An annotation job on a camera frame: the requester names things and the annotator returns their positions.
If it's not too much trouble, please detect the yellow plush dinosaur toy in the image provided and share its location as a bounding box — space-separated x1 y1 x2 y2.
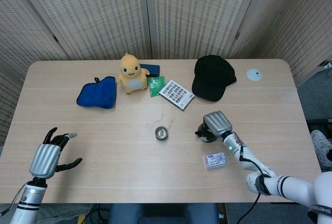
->
116 53 151 95

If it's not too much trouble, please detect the green foil packet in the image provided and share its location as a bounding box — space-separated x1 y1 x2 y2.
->
147 75 167 97

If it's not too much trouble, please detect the flat box with coloured print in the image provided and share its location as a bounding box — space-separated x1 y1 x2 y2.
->
158 79 196 111

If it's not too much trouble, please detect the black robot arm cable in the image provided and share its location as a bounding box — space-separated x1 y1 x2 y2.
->
237 145 272 224

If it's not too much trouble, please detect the white woven folding screen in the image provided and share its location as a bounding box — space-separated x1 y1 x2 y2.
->
0 0 332 147

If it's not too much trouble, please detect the white sneaker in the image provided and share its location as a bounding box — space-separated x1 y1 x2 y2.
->
310 130 332 167

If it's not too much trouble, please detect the dark ceramic cup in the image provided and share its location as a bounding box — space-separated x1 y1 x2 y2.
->
155 125 169 141

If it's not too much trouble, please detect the dark blue robot body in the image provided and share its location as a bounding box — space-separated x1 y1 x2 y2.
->
107 203 220 224

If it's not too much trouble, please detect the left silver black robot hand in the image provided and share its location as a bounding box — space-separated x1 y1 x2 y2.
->
29 127 83 179

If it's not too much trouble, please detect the blue folded cloth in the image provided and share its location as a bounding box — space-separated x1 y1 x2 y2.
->
76 76 117 110

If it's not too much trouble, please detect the grey robot arm cable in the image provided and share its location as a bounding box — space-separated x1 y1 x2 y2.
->
0 184 27 216

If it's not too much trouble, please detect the clear plastic box purple label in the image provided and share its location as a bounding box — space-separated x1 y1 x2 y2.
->
203 150 227 170

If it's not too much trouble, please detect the white round table grommet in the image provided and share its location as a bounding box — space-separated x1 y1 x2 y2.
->
246 68 263 81

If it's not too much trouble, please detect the black baseball cap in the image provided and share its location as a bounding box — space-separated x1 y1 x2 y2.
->
191 55 237 102

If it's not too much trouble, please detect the black teapot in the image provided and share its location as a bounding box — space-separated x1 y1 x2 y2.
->
195 121 216 144

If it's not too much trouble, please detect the dark blue small box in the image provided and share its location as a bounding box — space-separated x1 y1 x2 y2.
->
140 63 161 77

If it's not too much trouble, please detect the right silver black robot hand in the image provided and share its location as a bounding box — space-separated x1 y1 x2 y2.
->
199 110 233 142

